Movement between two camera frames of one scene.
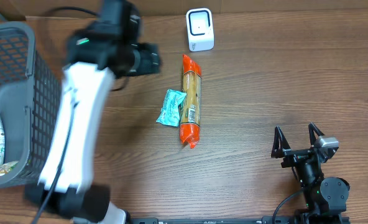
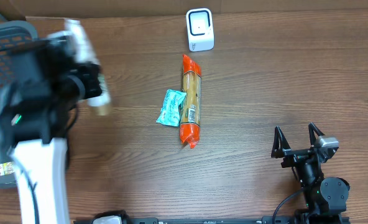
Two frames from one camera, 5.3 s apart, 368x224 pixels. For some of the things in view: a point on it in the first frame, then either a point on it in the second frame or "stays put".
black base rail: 284,219 stays put
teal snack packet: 170,114 stays put
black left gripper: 148,58 → 83,74
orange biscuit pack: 191,106 stays put
